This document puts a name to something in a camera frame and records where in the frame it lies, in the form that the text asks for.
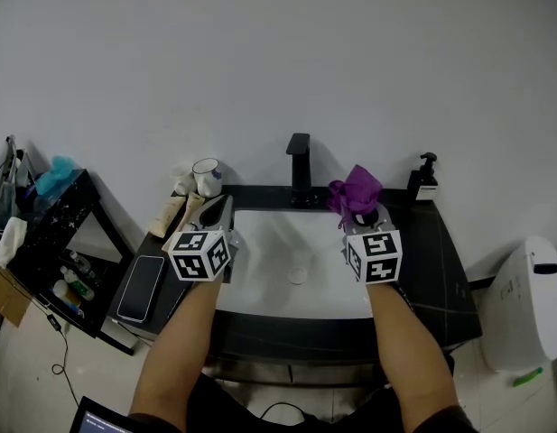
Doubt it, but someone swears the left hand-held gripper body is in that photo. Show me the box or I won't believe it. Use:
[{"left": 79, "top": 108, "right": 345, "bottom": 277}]
[{"left": 168, "top": 222, "right": 241, "bottom": 284}]

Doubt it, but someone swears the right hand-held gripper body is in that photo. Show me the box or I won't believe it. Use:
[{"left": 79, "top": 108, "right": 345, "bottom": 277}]
[{"left": 342, "top": 226, "right": 404, "bottom": 284}]

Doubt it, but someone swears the purple cloth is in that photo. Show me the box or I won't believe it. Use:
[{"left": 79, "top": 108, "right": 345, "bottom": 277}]
[{"left": 326, "top": 163, "right": 384, "bottom": 230}]

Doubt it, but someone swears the black faucet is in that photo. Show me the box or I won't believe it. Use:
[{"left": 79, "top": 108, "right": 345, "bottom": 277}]
[{"left": 285, "top": 132, "right": 320, "bottom": 209}]

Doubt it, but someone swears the person's right forearm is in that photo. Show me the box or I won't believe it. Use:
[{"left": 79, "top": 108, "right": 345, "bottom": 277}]
[{"left": 366, "top": 280, "right": 460, "bottom": 417}]

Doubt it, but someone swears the person's left forearm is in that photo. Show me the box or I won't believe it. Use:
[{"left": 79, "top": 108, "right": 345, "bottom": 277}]
[{"left": 129, "top": 280, "right": 223, "bottom": 423}]

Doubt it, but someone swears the white cloth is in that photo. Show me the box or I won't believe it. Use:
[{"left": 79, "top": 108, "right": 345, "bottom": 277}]
[{"left": 0, "top": 216, "right": 29, "bottom": 270}]

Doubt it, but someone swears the long beige tube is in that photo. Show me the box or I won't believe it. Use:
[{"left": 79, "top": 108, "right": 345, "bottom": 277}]
[{"left": 162, "top": 191, "right": 207, "bottom": 252}]

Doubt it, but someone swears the short beige tube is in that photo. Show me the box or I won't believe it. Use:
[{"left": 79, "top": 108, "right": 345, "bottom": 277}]
[{"left": 147, "top": 195, "right": 188, "bottom": 238}]

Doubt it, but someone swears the plain white mug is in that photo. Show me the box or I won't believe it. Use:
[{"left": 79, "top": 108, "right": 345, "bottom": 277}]
[{"left": 172, "top": 163, "right": 199, "bottom": 196}]

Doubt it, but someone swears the white mug with dark rim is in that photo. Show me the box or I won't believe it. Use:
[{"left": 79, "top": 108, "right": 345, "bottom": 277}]
[{"left": 191, "top": 158, "right": 223, "bottom": 198}]

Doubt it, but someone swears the white sink basin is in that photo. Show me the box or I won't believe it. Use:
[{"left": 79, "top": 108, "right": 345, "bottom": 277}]
[{"left": 217, "top": 207, "right": 374, "bottom": 320}]

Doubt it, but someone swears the black vanity cabinet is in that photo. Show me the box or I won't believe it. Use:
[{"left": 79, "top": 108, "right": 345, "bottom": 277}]
[{"left": 107, "top": 183, "right": 483, "bottom": 387}]

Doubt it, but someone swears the black soap dispenser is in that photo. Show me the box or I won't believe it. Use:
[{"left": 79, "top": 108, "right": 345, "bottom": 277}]
[{"left": 406, "top": 152, "right": 440, "bottom": 202}]

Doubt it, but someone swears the dark smartphone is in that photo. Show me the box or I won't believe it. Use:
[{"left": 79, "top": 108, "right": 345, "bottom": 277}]
[{"left": 116, "top": 254, "right": 166, "bottom": 324}]

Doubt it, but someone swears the clear bottle with green label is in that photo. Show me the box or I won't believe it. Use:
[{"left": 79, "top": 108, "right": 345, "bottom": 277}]
[
  {"left": 60, "top": 266, "right": 96, "bottom": 301},
  {"left": 69, "top": 250, "right": 98, "bottom": 283}
]

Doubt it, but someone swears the black speckled side table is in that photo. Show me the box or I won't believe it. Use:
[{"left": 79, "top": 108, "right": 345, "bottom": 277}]
[{"left": 6, "top": 168, "right": 135, "bottom": 355}]

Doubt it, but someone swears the white jar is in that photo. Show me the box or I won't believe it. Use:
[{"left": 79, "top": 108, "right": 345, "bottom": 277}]
[{"left": 51, "top": 279, "right": 83, "bottom": 309}]

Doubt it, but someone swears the teal bath puff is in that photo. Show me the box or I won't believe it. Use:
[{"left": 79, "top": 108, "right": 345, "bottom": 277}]
[{"left": 35, "top": 154, "right": 79, "bottom": 197}]

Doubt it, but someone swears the white toilet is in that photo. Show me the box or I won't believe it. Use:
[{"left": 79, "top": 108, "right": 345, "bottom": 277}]
[{"left": 479, "top": 235, "right": 557, "bottom": 373}]

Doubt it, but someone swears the person's black clothing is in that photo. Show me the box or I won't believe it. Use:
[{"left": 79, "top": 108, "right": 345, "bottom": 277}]
[{"left": 128, "top": 372, "right": 480, "bottom": 433}]

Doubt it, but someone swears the dark laptop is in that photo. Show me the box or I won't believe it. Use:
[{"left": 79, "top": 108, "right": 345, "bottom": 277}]
[{"left": 69, "top": 394, "right": 135, "bottom": 433}]

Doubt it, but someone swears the green brush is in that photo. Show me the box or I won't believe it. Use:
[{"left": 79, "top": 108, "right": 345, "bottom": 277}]
[{"left": 512, "top": 366, "right": 544, "bottom": 388}]

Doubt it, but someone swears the brown cardboard box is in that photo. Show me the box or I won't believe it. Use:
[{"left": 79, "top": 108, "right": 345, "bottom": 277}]
[{"left": 0, "top": 263, "right": 33, "bottom": 328}]

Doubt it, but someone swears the grey hanging bag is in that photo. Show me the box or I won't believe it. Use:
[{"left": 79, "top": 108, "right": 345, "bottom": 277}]
[{"left": 0, "top": 135, "right": 20, "bottom": 229}]

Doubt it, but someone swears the black right wrist strap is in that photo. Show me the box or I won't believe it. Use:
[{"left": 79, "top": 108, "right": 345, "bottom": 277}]
[{"left": 393, "top": 281, "right": 417, "bottom": 315}]

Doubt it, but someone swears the black floor cable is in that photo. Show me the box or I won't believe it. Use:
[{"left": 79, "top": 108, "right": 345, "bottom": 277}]
[{"left": 32, "top": 295, "right": 80, "bottom": 408}]

